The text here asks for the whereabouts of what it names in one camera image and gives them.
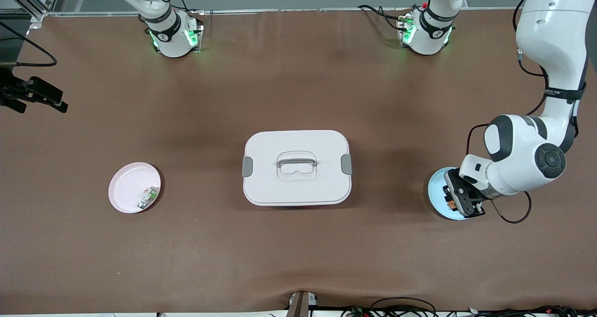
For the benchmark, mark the white lidded storage box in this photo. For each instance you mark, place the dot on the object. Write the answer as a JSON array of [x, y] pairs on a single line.
[[298, 186]]

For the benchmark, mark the brown camera mount post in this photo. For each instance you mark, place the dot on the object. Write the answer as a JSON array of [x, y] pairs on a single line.
[[298, 305]]

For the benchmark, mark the blue round plate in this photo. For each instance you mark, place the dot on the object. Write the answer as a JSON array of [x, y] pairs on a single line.
[[436, 196]]

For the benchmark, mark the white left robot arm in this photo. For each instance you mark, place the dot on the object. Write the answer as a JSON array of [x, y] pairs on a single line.
[[555, 37]]

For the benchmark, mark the aluminium frame profile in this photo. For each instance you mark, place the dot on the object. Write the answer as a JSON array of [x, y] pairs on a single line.
[[28, 2]]

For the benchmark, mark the white green push-button switch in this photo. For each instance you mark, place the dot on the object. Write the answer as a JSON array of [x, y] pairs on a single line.
[[148, 197]]

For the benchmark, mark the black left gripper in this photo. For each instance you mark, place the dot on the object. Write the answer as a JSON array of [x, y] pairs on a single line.
[[476, 195]]

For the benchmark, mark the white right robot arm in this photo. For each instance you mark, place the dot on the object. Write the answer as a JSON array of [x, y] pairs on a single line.
[[168, 32]]

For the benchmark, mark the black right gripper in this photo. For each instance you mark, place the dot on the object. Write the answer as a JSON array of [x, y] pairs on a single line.
[[13, 93]]

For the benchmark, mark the pink round plate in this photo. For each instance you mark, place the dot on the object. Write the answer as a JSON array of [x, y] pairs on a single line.
[[126, 186]]

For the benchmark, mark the black orange push-button switch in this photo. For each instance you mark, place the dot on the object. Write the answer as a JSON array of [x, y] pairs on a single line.
[[451, 206]]

